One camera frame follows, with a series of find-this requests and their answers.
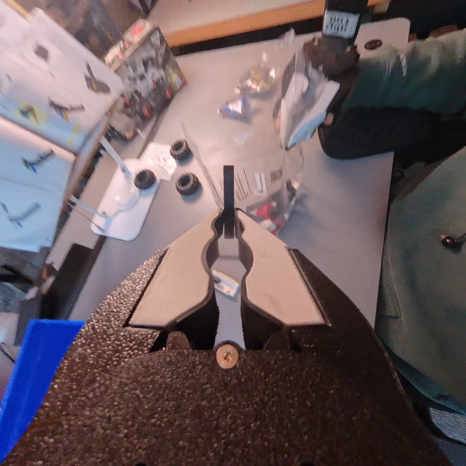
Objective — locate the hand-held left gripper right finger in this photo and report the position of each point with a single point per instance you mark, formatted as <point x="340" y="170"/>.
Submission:
<point x="284" y="291"/>

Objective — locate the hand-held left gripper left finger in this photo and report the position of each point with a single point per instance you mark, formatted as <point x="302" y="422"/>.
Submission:
<point x="171" y="287"/>

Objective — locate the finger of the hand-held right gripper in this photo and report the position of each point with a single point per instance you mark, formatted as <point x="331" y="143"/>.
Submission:
<point x="317" y="109"/>
<point x="291" y="102"/>

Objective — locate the small bag of toy pins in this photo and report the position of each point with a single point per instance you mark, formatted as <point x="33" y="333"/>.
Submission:
<point x="234" y="109"/>

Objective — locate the large clear plastic bag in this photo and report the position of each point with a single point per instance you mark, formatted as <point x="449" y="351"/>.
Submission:
<point x="255" y="175"/>

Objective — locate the grey toy beam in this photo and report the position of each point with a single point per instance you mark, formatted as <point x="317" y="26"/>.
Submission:
<point x="229" y="189"/>

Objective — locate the blue storage bin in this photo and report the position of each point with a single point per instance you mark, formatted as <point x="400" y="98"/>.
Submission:
<point x="36" y="378"/>

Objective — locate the person's right forearm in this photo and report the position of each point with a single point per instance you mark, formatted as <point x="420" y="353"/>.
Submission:
<point x="408" y="73"/>

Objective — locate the small bag of toy parts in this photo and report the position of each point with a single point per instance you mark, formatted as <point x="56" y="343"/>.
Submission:
<point x="258" y="76"/>

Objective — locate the red toy wheel hub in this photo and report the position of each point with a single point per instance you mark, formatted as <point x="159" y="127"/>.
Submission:
<point x="266" y="212"/>

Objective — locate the white stand base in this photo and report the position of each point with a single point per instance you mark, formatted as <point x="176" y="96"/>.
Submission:
<point x="120" y="207"/>

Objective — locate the black toy tire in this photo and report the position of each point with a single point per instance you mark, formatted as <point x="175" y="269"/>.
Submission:
<point x="140" y="182"/>
<point x="175" y="153"/>
<point x="182" y="187"/>

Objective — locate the background wooden table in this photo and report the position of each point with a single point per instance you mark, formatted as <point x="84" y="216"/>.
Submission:
<point x="240" y="14"/>

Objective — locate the white sticker sheet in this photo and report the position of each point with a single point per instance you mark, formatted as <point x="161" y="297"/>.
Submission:
<point x="159" y="156"/>

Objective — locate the person's torso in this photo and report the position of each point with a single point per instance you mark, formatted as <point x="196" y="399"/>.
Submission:
<point x="429" y="306"/>

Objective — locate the toy truck box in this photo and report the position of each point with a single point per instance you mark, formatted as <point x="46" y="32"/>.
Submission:
<point x="145" y="73"/>

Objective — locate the instruction booklet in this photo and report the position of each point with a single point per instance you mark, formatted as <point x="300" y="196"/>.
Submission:
<point x="44" y="131"/>

